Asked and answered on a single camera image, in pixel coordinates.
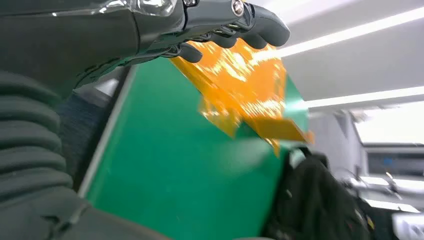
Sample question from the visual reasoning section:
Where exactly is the long ceiling light strip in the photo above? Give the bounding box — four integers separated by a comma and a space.
302, 85, 424, 110
273, 5, 424, 60

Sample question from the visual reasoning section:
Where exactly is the orange plastic packet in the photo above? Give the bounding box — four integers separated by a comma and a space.
170, 38, 315, 157

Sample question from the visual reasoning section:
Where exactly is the dark background monitor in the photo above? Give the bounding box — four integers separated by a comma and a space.
363, 143, 424, 177

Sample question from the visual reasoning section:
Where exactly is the white background workbench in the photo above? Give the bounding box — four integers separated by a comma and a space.
346, 174, 424, 215

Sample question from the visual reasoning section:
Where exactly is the black bag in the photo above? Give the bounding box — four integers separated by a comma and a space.
261, 147, 375, 240

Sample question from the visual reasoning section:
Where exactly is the ribbed grey left arm sleeve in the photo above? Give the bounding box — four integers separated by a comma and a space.
0, 70, 74, 204

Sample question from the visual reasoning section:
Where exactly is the green table mat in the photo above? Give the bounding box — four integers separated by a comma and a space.
84, 56, 311, 240

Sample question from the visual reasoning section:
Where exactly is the silver table edge rail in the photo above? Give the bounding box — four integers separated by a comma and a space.
77, 65, 139, 200

